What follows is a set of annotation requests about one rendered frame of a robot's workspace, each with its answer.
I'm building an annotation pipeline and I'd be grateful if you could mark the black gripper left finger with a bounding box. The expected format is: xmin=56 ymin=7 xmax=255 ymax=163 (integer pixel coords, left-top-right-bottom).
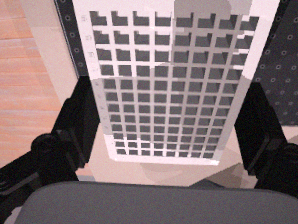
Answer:
xmin=0 ymin=76 xmax=100 ymax=224

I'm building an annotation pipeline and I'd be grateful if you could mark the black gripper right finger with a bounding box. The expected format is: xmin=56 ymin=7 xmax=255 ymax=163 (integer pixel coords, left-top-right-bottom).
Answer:
xmin=234 ymin=82 xmax=298 ymax=199

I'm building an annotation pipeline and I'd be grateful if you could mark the white well plate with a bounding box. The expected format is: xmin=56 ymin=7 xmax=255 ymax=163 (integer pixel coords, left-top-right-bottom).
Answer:
xmin=72 ymin=0 xmax=280 ymax=165

